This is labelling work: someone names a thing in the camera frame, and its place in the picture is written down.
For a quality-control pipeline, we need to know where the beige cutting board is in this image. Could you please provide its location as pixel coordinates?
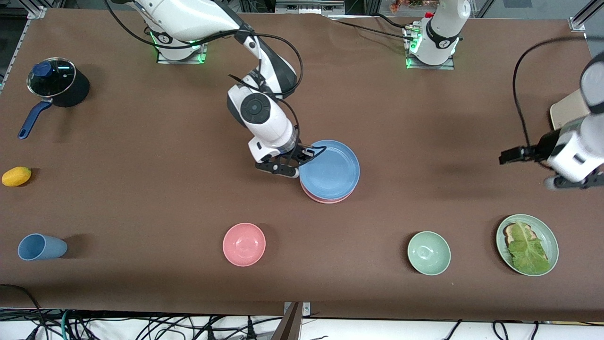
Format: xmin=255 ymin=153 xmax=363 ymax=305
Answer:
xmin=550 ymin=88 xmax=591 ymax=131

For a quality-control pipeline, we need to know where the pink plate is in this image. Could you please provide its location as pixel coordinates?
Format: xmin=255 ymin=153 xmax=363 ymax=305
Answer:
xmin=301 ymin=185 xmax=358 ymax=205

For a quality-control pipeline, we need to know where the small green bowl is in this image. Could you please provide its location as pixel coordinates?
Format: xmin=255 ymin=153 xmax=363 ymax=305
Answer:
xmin=407 ymin=231 xmax=451 ymax=276

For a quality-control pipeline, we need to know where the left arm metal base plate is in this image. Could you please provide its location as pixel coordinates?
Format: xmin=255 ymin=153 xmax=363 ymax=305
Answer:
xmin=405 ymin=24 xmax=455 ymax=71

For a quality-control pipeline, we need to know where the small pink bowl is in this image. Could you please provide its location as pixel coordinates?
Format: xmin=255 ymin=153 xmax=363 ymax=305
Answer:
xmin=222 ymin=222 xmax=266 ymax=267

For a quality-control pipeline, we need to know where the black floor cable loop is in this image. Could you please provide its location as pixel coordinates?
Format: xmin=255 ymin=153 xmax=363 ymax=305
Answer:
xmin=0 ymin=283 xmax=48 ymax=340

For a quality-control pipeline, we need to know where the toasted bread slice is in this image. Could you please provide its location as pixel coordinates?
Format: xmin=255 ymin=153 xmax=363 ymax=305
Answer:
xmin=503 ymin=223 xmax=535 ymax=246

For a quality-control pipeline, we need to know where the green plate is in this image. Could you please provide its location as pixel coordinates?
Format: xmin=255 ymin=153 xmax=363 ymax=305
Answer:
xmin=495 ymin=214 xmax=559 ymax=277

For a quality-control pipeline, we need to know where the green lettuce leaf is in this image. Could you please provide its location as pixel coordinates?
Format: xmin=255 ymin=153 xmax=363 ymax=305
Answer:
xmin=507 ymin=221 xmax=552 ymax=275

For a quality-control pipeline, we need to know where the blue plate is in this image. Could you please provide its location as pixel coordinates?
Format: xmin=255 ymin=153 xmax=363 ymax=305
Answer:
xmin=299 ymin=139 xmax=361 ymax=200

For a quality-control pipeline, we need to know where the glass lid blue knob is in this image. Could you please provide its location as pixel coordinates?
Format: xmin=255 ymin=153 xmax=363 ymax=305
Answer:
xmin=26 ymin=57 xmax=76 ymax=98

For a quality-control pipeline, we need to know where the black cable on table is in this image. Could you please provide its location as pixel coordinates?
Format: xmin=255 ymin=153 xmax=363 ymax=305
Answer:
xmin=328 ymin=13 xmax=418 ymax=43

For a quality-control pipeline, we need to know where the aluminium frame corner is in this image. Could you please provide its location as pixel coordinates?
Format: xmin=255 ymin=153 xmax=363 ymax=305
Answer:
xmin=568 ymin=0 xmax=604 ymax=33

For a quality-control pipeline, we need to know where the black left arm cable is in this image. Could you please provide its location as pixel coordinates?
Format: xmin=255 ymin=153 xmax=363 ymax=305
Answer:
xmin=513 ymin=35 xmax=604 ymax=148

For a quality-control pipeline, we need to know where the black pot blue handle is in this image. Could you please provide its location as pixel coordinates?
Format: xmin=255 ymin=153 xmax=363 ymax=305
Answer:
xmin=17 ymin=59 xmax=91 ymax=140

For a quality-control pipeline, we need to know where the aluminium profile bracket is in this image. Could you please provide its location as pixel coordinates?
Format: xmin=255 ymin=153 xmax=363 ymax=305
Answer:
xmin=271 ymin=301 xmax=311 ymax=340

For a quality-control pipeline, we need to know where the yellow lemon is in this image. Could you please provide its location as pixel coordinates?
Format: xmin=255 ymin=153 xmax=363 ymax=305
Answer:
xmin=1 ymin=166 xmax=32 ymax=187

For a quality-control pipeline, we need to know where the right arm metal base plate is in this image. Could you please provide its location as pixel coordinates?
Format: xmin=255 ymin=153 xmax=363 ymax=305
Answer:
xmin=156 ymin=20 xmax=208 ymax=65

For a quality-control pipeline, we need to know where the blue cup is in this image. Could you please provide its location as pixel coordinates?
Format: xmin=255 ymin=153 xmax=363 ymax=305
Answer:
xmin=17 ymin=233 xmax=68 ymax=261

